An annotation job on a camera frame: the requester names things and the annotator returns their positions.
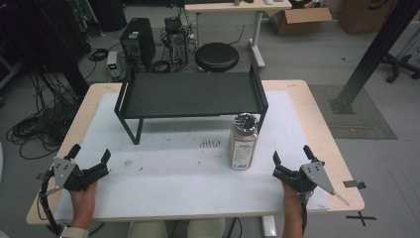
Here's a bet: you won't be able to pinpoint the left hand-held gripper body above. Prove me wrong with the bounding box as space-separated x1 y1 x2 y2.
51 157 111 192

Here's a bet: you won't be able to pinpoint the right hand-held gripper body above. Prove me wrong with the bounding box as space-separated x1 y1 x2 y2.
271 160 337 196

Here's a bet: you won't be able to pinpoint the clear spice jar black lid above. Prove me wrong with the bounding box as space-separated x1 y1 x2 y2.
228 112 260 172

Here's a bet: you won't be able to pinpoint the black metal shelf rack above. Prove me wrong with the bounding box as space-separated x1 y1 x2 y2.
113 63 269 146

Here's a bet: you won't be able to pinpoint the person's right hand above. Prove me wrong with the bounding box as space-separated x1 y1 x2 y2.
281 180 304 213

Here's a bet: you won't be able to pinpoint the person's left hand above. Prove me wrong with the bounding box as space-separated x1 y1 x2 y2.
67 180 99 229

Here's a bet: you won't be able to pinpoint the beige wrist band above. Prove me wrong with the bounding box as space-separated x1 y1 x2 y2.
59 225 90 238

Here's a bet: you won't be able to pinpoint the white table leg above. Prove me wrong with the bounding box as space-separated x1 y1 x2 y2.
262 214 278 238

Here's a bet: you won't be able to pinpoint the black tape strip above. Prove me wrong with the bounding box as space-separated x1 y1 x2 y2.
342 179 368 190

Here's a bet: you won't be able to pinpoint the grey floor mat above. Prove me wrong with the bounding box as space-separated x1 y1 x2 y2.
308 83 398 141

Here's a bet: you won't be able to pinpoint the black tape cross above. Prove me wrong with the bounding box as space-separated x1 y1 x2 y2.
345 210 377 228

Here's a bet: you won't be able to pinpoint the white table mat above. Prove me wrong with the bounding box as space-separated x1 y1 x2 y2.
53 90 332 223

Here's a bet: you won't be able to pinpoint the person's left leg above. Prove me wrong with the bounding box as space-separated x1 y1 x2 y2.
127 220 169 238

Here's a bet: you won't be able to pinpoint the person's leg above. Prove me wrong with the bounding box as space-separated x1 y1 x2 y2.
127 220 169 238
185 217 227 238

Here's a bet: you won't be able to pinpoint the white power supply box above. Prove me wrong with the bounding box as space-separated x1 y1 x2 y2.
106 51 120 81

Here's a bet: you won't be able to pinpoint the person's right leg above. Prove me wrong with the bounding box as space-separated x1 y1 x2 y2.
185 217 227 238

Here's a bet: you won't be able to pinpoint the black computer tower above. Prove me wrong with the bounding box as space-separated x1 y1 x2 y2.
119 17 157 72

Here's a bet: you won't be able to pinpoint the black round stool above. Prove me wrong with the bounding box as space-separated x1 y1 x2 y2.
194 42 240 73

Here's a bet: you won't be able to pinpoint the black office chair base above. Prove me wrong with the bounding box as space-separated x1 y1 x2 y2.
380 52 420 84

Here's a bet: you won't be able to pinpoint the open cardboard box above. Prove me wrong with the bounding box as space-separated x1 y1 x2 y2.
264 6 333 37

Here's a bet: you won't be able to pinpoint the small open computer case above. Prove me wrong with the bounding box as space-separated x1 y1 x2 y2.
163 16 189 67

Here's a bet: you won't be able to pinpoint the closed cardboard box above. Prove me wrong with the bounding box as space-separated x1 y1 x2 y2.
336 0 401 37

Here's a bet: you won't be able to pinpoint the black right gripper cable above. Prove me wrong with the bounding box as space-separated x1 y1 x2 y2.
297 190 314 236

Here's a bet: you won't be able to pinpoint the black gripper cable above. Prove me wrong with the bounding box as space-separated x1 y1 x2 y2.
297 190 314 236
37 171 64 236

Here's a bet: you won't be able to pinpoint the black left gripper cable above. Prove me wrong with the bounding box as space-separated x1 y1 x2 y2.
37 171 64 236

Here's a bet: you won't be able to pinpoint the bundle of black floor cables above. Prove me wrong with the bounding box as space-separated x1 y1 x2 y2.
5 70 87 161

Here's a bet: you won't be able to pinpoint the coiled black cable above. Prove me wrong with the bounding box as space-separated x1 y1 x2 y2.
87 48 110 62

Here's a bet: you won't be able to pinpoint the black aluminium frame post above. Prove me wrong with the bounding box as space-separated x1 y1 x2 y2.
328 0 420 116

